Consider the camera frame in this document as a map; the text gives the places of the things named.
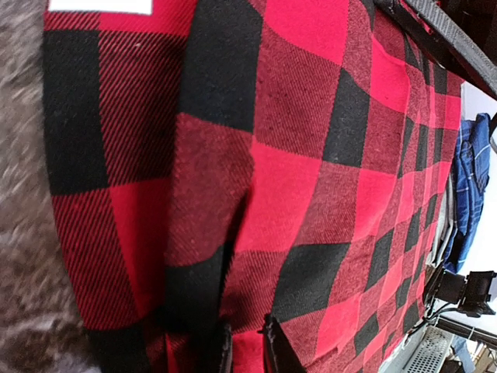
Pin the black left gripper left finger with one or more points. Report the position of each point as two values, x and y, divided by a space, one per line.
224 351

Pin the white slotted cable duct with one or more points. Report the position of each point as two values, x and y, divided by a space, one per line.
431 352

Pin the folded grey shirt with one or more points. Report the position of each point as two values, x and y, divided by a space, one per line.
446 230

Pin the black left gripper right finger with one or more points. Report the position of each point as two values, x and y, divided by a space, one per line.
278 354

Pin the folded blue plaid shirt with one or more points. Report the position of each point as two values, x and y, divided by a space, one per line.
470 176

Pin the black external camera mount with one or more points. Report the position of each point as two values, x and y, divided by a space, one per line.
471 294

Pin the red black plaid shirt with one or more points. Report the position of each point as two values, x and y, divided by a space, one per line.
218 161

